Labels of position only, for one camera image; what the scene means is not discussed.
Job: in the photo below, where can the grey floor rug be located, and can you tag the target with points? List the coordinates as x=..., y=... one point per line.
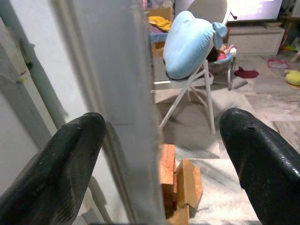
x=187, y=140

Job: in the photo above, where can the white folding chair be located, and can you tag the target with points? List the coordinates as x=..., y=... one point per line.
x=210, y=105

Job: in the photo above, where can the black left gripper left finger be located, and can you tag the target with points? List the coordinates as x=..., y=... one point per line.
x=54, y=168

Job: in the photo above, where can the white television cabinet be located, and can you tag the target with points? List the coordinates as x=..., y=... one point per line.
x=255, y=41

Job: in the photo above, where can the grey fridge door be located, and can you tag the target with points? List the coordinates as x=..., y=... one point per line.
x=117, y=70

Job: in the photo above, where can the yellow soft toy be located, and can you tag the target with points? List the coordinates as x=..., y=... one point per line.
x=294, y=77

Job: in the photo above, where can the dark red cloth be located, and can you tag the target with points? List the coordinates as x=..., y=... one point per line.
x=246, y=73

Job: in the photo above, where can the yellow cloth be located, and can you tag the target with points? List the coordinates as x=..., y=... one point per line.
x=161, y=23

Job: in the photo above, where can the brown cardboard piece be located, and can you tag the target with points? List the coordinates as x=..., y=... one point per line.
x=187, y=185

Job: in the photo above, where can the pink transparent bag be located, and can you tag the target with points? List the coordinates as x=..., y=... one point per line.
x=277, y=63

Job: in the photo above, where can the small brown cardboard box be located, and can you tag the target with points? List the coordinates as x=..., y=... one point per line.
x=157, y=49

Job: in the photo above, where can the grey baby bouncer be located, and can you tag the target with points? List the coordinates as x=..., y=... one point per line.
x=220, y=66

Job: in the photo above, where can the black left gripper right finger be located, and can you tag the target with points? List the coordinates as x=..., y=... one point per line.
x=264, y=168

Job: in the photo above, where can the grey small fridge body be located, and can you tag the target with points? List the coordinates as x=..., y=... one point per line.
x=54, y=47

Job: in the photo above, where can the light blue pillow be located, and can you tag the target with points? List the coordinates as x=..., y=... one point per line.
x=187, y=47

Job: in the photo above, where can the flat screen television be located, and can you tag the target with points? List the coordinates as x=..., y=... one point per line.
x=253, y=9

